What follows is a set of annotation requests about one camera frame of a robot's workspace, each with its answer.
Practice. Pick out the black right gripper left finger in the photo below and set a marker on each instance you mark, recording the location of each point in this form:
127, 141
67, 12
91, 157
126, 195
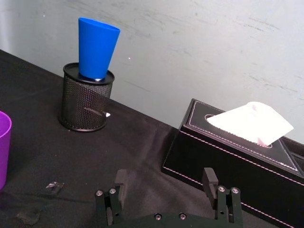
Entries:
121, 187

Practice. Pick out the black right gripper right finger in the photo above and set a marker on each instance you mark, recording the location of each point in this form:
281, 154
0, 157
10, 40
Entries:
210, 183

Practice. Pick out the black leather tissue box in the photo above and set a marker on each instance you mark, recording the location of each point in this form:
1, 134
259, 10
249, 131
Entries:
225, 166

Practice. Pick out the black table cloth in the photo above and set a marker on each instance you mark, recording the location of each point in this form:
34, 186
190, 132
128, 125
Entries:
71, 166

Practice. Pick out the small grey crumpled scrap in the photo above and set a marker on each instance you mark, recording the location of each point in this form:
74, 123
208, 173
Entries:
55, 185

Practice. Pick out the white paper tissue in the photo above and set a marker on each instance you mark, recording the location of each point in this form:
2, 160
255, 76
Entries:
251, 123

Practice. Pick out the small white tag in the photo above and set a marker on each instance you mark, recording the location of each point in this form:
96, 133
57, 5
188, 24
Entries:
108, 115

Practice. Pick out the black mesh pen holder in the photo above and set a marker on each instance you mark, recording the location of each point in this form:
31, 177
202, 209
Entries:
83, 107

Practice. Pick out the purple plastic cup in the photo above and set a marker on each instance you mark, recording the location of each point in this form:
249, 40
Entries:
4, 152

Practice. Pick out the blue plastic cup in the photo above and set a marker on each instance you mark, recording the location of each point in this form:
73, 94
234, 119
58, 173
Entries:
95, 52

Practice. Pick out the pale grey wall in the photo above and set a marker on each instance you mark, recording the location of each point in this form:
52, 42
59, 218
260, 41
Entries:
190, 47

